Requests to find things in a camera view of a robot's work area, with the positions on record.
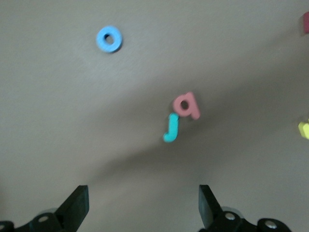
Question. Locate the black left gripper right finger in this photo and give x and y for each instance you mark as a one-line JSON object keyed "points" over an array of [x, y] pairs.
{"points": [[212, 217]]}

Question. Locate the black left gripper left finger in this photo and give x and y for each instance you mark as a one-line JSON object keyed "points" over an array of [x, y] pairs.
{"points": [[72, 212]]}

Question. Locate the teal foam letter j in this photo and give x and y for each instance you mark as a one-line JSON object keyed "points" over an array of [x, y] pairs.
{"points": [[172, 128]]}

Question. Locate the red foam letter b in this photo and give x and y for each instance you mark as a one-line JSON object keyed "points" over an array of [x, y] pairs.
{"points": [[192, 111]]}

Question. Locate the blue foam letter o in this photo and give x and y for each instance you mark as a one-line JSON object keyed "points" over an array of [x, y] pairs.
{"points": [[101, 39]]}

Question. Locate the brown table cover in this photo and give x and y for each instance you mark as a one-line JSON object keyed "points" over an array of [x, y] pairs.
{"points": [[72, 120]]}

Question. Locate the yellow foam letter u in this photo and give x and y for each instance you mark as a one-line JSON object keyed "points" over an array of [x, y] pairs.
{"points": [[304, 129]]}

